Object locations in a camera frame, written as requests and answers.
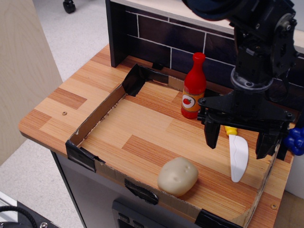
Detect black equipment with cable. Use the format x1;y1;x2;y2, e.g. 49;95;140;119
0;200;58;228

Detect blue toy grapes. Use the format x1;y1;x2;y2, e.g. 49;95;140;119
284;127;304;156

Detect taped cardboard fence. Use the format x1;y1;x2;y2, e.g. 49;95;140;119
66;66;290;228

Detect dark tile backsplash shelf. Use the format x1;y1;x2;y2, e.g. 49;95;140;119
105;0;304;111

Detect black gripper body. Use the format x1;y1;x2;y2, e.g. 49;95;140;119
197;80;296;133

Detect light wooden panel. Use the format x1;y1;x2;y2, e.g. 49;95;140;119
0;0;62;163

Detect red hot sauce bottle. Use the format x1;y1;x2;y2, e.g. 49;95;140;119
181;52;206;119

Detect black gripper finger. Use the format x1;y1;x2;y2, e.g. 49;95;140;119
204;117;220;149
256;133;279;159

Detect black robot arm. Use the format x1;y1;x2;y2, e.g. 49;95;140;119
185;0;299;159

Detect yellow handled toy knife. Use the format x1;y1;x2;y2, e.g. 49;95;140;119
224;126;249;183

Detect beige toy potato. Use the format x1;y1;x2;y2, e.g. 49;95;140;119
157;157;199;197

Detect black caster wheel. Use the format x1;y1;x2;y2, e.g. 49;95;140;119
63;0;76;14

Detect grey cabinet under table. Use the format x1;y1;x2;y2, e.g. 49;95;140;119
52;152;196;228

